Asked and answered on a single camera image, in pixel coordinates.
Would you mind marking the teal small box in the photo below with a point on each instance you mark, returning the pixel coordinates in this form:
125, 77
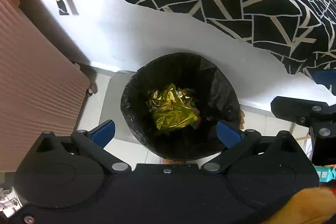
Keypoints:
325, 174

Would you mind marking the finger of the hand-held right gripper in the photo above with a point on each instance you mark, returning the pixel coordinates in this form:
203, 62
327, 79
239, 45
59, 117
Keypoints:
291, 108
326, 79

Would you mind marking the gold foil bag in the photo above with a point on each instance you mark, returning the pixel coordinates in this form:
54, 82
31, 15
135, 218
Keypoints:
170, 111

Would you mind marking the trash bin with black liner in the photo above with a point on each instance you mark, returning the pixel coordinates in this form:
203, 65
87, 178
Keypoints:
215, 87

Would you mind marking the white bed base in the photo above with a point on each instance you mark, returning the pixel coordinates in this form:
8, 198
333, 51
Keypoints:
131, 37

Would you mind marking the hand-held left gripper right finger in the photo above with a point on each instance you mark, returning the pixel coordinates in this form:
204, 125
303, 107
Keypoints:
229, 132

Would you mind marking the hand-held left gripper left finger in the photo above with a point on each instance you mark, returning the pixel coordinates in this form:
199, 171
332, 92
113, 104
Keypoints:
103, 132

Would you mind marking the person's left forearm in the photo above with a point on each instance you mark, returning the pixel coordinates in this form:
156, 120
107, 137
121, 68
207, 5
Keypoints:
309, 208

